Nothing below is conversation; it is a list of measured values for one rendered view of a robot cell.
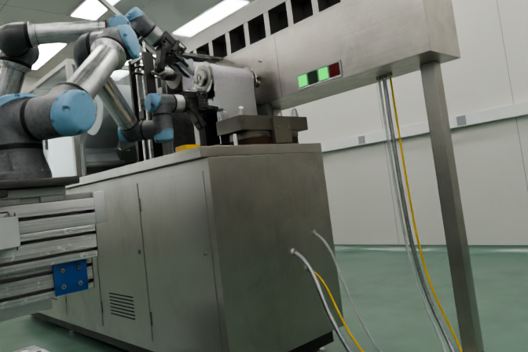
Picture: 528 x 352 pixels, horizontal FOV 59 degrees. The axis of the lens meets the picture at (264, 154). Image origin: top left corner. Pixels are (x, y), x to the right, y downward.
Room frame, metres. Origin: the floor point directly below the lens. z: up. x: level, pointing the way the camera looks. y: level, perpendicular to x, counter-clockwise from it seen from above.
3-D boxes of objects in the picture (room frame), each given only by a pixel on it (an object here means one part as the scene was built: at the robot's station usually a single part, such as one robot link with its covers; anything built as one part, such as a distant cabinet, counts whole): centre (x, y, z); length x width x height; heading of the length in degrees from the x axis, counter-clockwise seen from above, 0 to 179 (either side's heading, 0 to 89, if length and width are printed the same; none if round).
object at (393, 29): (2.81, 0.35, 1.29); 3.10 x 0.28 x 0.30; 43
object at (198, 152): (2.74, 0.85, 0.88); 2.52 x 0.66 x 0.04; 43
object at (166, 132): (1.81, 0.40, 1.01); 0.11 x 0.08 x 0.11; 77
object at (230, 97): (2.08, 0.10, 1.11); 0.23 x 0.01 x 0.18; 133
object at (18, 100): (1.23, 0.65, 0.98); 0.13 x 0.12 x 0.14; 77
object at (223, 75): (2.22, 0.23, 1.16); 0.39 x 0.23 x 0.51; 43
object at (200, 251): (2.75, 0.84, 0.43); 2.52 x 0.64 x 0.86; 43
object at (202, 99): (1.92, 0.27, 1.12); 0.12 x 0.08 x 0.09; 133
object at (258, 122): (2.02, -0.01, 1.00); 0.40 x 0.16 x 0.06; 133
